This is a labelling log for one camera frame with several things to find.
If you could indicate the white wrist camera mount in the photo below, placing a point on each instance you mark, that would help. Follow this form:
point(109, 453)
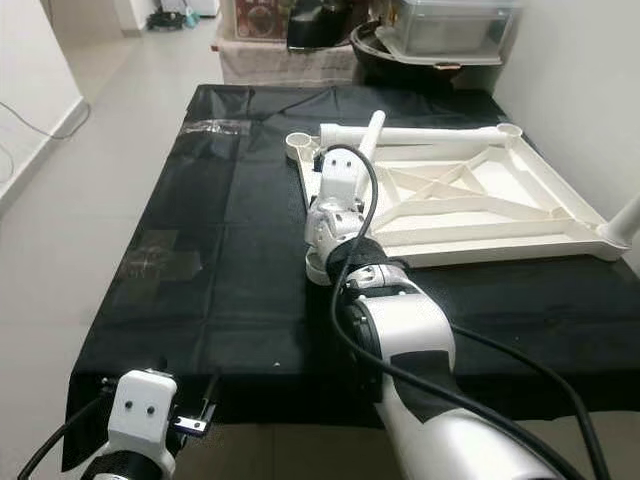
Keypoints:
point(342, 172)
point(142, 405)

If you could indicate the small teal cleaning brush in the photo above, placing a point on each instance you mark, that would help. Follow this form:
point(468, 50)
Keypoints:
point(190, 18)

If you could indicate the clear plastic storage box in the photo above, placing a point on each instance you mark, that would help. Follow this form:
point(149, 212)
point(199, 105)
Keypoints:
point(450, 30)

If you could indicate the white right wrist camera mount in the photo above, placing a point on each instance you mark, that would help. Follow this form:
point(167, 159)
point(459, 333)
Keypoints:
point(342, 172)

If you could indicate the black tablecloth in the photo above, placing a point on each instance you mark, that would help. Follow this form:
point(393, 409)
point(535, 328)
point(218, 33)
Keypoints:
point(220, 320)

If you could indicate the black plastic bag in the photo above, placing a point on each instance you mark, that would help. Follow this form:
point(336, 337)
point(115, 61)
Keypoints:
point(318, 28)

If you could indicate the black floor mop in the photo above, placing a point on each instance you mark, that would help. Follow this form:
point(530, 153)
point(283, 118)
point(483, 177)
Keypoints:
point(165, 22)

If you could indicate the white plastic children table top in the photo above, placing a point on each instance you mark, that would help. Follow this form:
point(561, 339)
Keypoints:
point(540, 195)

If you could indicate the black round basin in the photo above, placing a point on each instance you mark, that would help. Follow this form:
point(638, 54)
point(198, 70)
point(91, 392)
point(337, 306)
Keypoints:
point(370, 55)

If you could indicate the beige cloth covered bench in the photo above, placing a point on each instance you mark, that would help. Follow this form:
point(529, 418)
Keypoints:
point(280, 65)

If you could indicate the orange lidded storage box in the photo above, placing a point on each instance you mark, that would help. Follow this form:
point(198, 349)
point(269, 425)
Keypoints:
point(260, 20)

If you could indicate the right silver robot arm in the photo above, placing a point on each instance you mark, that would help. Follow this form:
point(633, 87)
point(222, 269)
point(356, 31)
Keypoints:
point(410, 330)

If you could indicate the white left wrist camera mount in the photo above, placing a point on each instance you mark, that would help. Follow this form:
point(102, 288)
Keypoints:
point(142, 405)

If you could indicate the clear plastic film piece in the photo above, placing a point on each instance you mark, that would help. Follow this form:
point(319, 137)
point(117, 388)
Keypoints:
point(220, 128)

